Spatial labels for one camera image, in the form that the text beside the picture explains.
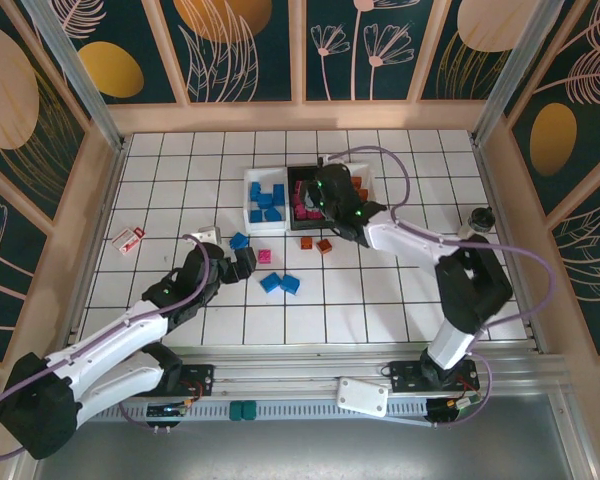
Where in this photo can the small red white box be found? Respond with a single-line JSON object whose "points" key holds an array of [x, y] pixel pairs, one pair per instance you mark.
{"points": [[128, 240]]}

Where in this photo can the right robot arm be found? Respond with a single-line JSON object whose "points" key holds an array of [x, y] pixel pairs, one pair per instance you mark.
{"points": [[415, 240]]}

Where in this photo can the long blue lego plate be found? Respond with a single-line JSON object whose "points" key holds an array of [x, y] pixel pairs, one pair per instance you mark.
{"points": [[278, 194]]}

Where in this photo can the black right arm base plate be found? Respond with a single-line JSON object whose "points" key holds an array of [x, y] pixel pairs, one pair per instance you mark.
{"points": [[405, 372]]}

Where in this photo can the white mounting plate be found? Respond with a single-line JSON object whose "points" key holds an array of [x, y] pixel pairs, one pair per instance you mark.
{"points": [[362, 396]]}

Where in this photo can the white block with hole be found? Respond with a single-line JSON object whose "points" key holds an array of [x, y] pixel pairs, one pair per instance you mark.
{"points": [[207, 234]]}

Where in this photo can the aluminium frame post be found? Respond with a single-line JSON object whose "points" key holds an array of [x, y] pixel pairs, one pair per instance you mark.
{"points": [[80, 75], [510, 70]]}

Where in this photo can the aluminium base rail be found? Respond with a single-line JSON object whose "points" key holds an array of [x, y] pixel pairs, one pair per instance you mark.
{"points": [[290, 370]]}

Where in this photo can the black and white bottle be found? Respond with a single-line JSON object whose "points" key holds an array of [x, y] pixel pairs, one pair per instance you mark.
{"points": [[480, 220]]}

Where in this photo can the black plastic container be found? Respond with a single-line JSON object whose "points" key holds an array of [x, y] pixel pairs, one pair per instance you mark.
{"points": [[291, 200]]}

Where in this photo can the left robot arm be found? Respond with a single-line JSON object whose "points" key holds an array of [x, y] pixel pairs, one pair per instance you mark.
{"points": [[120, 330]]}

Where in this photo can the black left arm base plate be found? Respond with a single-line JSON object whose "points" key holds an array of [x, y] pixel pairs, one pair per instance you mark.
{"points": [[200, 380]]}

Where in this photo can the blue lego brick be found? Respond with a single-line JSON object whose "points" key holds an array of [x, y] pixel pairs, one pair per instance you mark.
{"points": [[273, 214], [270, 281], [255, 190], [265, 201], [238, 241], [290, 284], [256, 216]]}

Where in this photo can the green block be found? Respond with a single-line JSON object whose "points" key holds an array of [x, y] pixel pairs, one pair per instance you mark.
{"points": [[248, 411], [235, 411]]}

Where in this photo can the orange lego brick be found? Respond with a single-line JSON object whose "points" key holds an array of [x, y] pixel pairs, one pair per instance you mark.
{"points": [[324, 246], [306, 243], [356, 182], [363, 194]]}

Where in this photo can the white plastic container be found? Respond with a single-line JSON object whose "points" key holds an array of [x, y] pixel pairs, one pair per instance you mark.
{"points": [[367, 172], [266, 175]]}

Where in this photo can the pink lego brick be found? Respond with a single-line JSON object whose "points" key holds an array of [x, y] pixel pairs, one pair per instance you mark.
{"points": [[265, 256], [313, 216], [298, 189], [299, 211]]}

